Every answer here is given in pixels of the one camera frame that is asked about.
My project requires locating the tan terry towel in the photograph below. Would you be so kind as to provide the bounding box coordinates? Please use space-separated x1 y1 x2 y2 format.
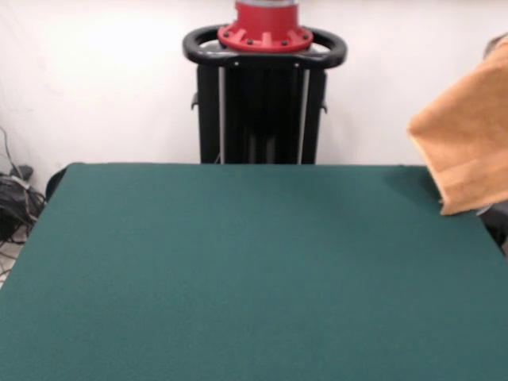
406 34 508 217

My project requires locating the black cable tangle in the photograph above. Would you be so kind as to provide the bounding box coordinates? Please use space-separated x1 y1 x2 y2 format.
0 126 48 279

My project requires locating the dark green table cloth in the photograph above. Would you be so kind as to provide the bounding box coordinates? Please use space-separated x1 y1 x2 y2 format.
0 162 508 381

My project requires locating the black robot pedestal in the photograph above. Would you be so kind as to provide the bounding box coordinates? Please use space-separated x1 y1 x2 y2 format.
182 24 348 165

